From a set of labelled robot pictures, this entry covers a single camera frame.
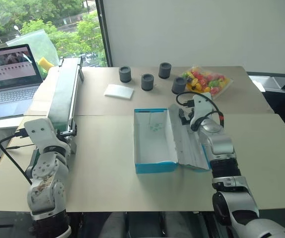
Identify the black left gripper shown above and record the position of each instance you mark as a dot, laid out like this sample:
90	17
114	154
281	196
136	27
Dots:
67	133

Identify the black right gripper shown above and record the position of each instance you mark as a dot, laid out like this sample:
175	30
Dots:
190	117

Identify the blue cardboard box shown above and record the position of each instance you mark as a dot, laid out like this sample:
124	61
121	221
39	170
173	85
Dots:
155	138

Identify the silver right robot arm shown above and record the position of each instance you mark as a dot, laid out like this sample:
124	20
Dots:
219	145

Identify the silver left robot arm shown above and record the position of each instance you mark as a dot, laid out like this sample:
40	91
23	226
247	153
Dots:
45	173

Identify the green conveyor belt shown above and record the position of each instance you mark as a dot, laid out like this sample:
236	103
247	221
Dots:
64	91

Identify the black cylinder cup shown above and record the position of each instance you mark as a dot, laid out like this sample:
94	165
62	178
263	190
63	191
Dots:
164	71
179	86
125	74
147	83

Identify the clear bag of colourful toys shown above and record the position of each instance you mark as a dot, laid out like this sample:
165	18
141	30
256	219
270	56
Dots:
207	80

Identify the thin black rod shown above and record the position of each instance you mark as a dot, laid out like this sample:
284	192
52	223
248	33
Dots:
21	147

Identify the white foam pad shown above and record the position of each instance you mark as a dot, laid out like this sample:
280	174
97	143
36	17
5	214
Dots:
119	91

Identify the white laptop stand table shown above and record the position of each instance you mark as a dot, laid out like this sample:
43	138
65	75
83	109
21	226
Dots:
1	124

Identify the yellow sponge block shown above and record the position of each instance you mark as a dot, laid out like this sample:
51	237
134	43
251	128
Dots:
45	64

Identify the gray open laptop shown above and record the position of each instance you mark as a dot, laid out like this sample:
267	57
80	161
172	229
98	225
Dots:
8	74

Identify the translucent green plastic sheet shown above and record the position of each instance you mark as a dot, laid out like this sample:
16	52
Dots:
38	42

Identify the dark side desk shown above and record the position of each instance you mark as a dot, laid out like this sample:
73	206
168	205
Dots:
274	79

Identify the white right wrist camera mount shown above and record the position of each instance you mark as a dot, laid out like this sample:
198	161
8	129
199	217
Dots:
202	106

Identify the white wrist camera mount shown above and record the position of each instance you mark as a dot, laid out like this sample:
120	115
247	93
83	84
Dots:
202	106
42	135

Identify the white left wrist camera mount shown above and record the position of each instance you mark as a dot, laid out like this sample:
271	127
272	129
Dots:
42	135

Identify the black window frame post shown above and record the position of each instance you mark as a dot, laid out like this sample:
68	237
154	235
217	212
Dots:
104	32

